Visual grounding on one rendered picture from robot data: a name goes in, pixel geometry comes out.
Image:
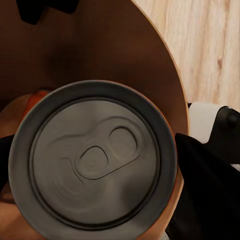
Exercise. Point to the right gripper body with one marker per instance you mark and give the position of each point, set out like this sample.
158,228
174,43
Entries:
66,6

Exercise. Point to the trash can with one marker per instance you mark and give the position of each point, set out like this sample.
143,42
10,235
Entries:
111,40

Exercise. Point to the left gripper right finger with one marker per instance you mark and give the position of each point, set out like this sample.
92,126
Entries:
214,188

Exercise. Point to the can of soda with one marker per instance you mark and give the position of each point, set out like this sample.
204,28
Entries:
33,100
93,160

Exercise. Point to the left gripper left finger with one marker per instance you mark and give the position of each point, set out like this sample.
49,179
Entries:
5,146

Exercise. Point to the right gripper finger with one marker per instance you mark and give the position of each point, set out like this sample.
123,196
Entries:
30,10

